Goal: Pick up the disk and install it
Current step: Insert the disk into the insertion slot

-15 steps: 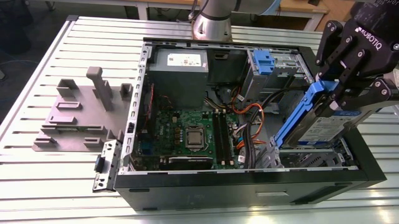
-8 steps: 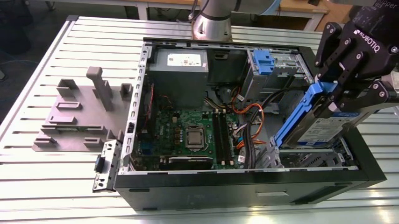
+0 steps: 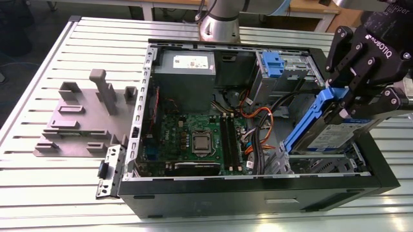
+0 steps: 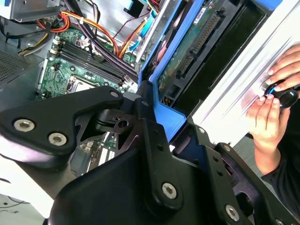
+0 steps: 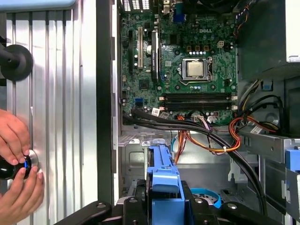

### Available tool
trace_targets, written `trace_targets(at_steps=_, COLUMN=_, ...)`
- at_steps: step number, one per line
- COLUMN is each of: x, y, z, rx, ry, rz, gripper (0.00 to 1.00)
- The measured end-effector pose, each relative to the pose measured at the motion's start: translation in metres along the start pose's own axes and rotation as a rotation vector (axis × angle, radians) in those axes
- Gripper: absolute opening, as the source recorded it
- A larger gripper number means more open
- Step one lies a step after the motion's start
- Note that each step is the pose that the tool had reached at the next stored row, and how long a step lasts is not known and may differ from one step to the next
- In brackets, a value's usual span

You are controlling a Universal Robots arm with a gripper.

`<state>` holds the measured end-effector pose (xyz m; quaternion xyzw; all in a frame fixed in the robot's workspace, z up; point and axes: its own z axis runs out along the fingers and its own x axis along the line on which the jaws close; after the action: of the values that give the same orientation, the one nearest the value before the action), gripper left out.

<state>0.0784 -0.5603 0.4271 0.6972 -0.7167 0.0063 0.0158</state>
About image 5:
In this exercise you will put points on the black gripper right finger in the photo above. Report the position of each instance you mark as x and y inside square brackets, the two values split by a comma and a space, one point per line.
[201, 213]

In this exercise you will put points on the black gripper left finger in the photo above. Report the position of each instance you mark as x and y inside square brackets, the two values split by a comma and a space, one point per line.
[132, 213]

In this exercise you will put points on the hard disk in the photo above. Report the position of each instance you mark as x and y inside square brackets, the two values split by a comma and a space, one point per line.
[164, 168]

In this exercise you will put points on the metal disk bay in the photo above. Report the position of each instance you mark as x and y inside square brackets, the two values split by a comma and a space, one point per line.
[134, 164]

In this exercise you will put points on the person's right hand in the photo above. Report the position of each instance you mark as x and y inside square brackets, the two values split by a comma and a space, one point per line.
[21, 199]

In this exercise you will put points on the person's left hand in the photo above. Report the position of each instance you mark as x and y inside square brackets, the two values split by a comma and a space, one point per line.
[11, 136]

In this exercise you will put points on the metal optical drive cage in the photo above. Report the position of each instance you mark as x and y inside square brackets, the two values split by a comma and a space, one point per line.
[264, 145]

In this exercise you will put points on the RAM slot white clips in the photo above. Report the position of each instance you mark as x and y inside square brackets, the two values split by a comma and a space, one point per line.
[199, 108]
[199, 98]

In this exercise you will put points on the blue plastic drive latch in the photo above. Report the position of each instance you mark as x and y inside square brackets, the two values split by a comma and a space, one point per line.
[293, 159]

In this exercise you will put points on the RAM slot black clips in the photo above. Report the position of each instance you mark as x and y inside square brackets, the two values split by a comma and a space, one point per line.
[199, 103]
[199, 94]

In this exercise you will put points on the black PC case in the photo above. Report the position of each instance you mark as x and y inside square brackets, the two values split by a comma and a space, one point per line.
[104, 93]

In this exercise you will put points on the CPU socket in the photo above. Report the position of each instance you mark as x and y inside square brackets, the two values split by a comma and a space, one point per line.
[181, 77]

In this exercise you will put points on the green motherboard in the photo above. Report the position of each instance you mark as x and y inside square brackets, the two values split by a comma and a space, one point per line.
[218, 70]

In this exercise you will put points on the metal socket cover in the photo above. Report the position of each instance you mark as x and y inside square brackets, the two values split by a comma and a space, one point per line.
[185, 70]

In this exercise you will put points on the silver CPU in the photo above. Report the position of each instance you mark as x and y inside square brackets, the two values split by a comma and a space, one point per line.
[195, 69]

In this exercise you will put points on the black expansion slot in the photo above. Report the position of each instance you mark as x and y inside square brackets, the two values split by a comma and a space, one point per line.
[130, 51]

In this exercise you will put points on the white expansion slot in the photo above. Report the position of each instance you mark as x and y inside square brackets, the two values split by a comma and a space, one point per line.
[140, 47]

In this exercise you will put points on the grey power supply unit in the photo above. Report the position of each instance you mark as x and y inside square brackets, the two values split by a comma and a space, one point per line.
[257, 47]

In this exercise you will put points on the black round knob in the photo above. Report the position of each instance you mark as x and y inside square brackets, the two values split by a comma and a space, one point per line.
[18, 62]

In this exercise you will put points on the blue VGA port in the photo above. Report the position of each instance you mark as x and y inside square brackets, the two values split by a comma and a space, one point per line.
[179, 15]

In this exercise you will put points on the black case fan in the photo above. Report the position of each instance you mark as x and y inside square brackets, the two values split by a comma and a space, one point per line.
[215, 4]

